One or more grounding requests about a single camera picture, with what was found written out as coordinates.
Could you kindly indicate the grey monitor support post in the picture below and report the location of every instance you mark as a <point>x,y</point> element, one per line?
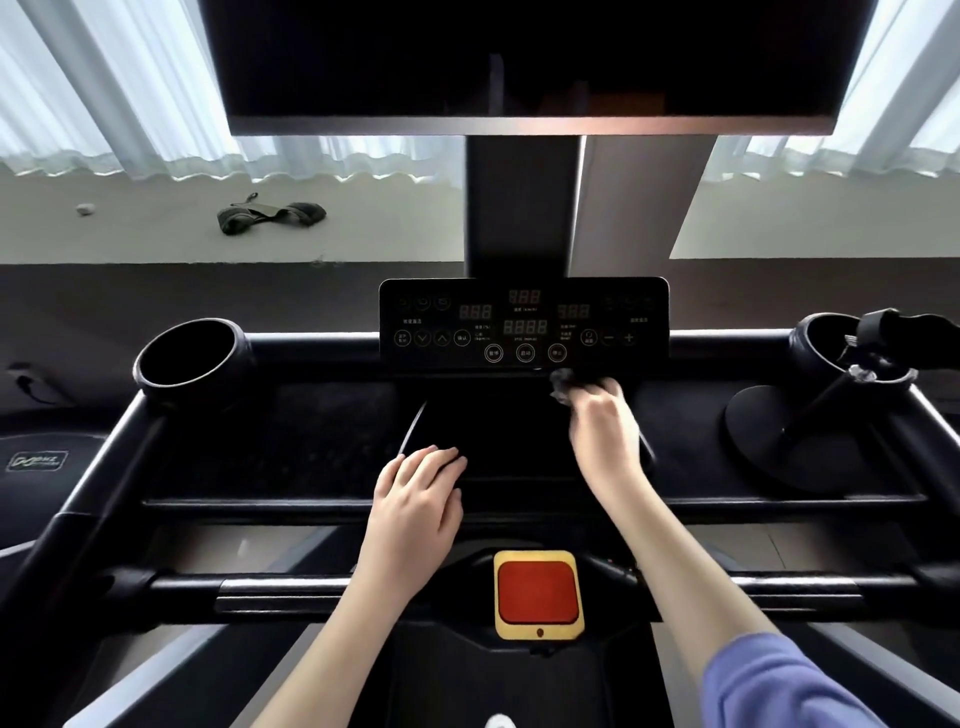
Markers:
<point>540,210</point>

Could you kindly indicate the black treadmill monitor screen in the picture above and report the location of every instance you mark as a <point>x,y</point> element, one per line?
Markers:
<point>540,60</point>

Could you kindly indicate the person's left little finger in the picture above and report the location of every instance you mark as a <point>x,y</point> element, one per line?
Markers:
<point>388,474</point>

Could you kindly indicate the black treadmill control panel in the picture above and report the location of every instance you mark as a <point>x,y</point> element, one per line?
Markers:
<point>525,322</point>

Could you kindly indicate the red and yellow stop button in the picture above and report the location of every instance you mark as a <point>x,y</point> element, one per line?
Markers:
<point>538,594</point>

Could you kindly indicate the person's left middle finger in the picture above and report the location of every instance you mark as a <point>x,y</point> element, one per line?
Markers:
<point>433,465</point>

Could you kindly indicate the black wiping cloth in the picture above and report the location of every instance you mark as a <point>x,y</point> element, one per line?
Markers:
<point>566,384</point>

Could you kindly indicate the person's right forearm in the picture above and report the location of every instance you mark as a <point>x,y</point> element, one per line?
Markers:
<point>697,600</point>

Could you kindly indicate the black round cup holder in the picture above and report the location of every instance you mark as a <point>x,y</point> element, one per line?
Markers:
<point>187,360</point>
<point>825,345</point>

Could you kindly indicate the person's left thumb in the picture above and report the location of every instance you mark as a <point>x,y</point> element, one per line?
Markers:
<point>454,517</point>

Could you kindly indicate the neighbouring black treadmill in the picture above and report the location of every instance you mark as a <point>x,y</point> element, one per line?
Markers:
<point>37,465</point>

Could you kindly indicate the small white crumpled object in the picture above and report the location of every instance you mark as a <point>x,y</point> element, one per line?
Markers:
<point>85,209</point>

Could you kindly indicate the person's right fingers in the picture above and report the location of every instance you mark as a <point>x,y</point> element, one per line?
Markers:
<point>604,397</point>

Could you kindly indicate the black treadmill console frame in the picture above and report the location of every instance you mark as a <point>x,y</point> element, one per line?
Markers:
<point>285,450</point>

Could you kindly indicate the person's left hand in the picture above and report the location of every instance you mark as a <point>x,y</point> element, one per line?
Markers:
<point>412,517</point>

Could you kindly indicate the person's right hand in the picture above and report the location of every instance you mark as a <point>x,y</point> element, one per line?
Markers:
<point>606,446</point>

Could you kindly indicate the person's left forearm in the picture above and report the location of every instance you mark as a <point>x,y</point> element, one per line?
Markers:
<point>341,645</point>

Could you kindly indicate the black phone holder stand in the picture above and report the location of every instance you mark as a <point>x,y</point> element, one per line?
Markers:
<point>772,427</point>

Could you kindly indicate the white sheer curtain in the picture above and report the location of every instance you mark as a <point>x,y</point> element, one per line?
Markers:
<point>885,112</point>
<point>150,90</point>

